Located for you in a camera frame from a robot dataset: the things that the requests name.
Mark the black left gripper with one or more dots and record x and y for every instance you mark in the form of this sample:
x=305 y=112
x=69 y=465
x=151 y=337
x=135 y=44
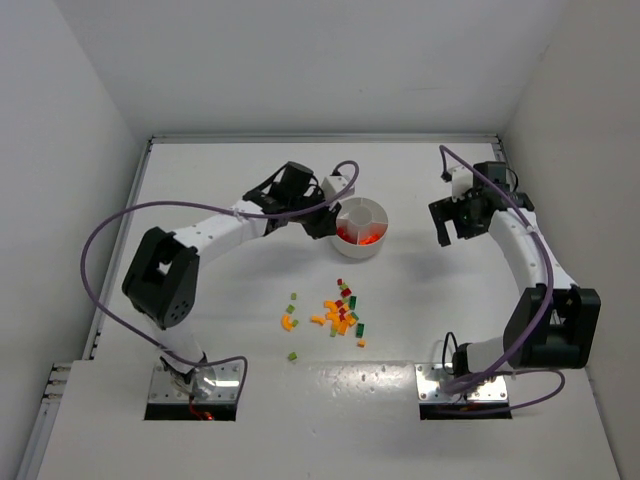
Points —
x=320 y=223

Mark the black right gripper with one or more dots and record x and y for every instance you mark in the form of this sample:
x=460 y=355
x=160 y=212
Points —
x=447 y=216

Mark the red sloped lego piece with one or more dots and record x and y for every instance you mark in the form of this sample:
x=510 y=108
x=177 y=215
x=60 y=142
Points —
x=342 y=233

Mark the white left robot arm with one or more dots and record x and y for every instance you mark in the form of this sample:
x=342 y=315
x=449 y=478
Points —
x=162 y=279

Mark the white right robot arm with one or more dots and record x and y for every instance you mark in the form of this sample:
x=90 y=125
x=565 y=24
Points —
x=554 y=321

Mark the orange legos in container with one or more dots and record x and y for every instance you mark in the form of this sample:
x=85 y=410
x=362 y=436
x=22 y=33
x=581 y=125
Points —
x=372 y=239

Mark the white divided round container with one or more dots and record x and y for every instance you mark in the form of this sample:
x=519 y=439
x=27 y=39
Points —
x=360 y=217

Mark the yellow long lego brick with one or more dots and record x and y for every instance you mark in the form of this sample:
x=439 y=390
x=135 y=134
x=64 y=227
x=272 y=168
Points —
x=343 y=327

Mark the yellow curved lego piece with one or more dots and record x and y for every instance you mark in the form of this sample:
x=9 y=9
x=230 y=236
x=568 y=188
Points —
x=287 y=323

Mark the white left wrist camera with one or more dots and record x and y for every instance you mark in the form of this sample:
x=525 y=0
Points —
x=336 y=186

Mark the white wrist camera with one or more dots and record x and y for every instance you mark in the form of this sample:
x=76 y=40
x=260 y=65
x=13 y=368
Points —
x=461 y=181
x=336 y=186

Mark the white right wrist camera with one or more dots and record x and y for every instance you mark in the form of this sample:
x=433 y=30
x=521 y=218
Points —
x=461 y=181

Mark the aluminium frame rail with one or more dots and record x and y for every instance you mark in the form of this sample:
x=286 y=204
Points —
x=539 y=278

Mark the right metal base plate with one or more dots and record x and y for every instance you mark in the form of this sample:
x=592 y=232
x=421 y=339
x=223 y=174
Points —
x=436 y=386

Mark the metal base plate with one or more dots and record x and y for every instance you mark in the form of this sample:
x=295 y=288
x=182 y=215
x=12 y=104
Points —
x=212 y=385
x=436 y=386

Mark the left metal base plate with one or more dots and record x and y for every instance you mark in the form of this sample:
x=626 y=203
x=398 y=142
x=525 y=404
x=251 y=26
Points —
x=212 y=385

